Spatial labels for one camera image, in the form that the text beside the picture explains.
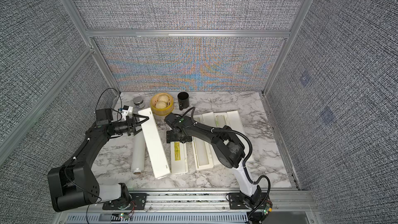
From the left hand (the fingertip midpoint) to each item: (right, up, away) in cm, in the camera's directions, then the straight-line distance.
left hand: (149, 121), depth 78 cm
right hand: (+11, -10, +12) cm, 19 cm away
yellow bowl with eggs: (0, +9, +28) cm, 29 cm away
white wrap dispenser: (+5, -10, -8) cm, 14 cm away
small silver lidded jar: (-16, +10, +28) cm, 34 cm away
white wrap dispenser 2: (+31, 0, +19) cm, 36 cm away
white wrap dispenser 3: (+45, 0, +17) cm, 48 cm away
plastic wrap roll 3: (+39, -1, +18) cm, 43 cm away
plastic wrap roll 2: (+27, -16, +6) cm, 32 cm away
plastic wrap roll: (-9, -18, +8) cm, 22 cm away
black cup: (+15, +12, +27) cm, 33 cm away
